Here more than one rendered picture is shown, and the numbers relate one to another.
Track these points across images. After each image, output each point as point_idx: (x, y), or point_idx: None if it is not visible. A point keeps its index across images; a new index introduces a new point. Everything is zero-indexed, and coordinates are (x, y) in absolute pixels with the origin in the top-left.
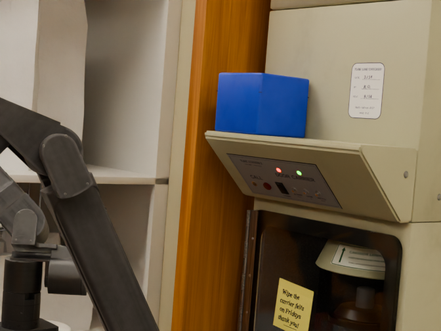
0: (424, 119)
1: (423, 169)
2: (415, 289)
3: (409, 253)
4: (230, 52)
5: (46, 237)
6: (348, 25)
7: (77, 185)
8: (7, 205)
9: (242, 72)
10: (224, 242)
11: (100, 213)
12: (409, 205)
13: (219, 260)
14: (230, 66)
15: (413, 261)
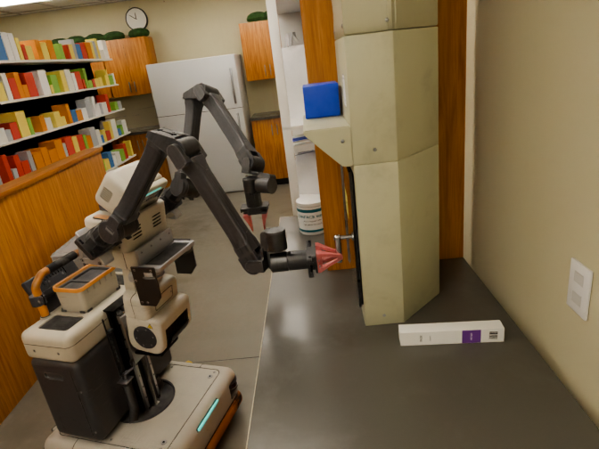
0: (351, 109)
1: (356, 136)
2: (364, 200)
3: (355, 182)
4: (324, 67)
5: (261, 167)
6: (340, 51)
7: (181, 164)
8: (241, 155)
9: (335, 76)
10: (340, 166)
11: (200, 173)
12: (348, 157)
13: (338, 175)
14: (325, 74)
15: (358, 185)
